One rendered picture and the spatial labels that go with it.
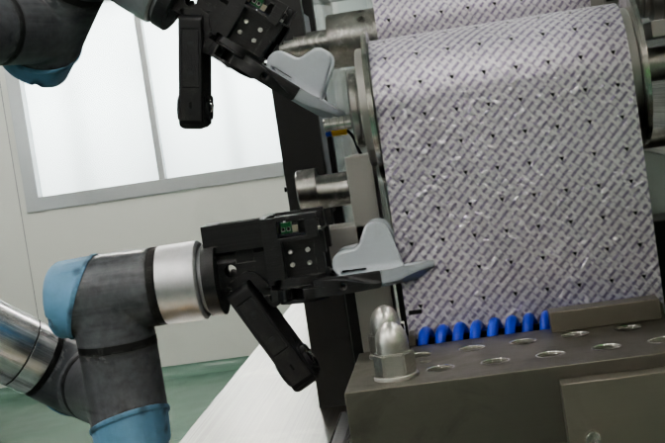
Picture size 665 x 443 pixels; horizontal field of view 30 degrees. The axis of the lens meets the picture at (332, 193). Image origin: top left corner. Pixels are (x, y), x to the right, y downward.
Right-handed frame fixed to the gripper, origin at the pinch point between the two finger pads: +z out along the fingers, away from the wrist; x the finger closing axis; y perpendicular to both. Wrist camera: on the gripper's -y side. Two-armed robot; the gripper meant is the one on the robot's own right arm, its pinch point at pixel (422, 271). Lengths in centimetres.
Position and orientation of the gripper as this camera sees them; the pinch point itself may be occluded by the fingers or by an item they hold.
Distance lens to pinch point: 115.9
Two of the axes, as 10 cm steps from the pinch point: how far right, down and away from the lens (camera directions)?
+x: 0.9, -0.7, 9.9
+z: 9.8, -1.4, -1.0
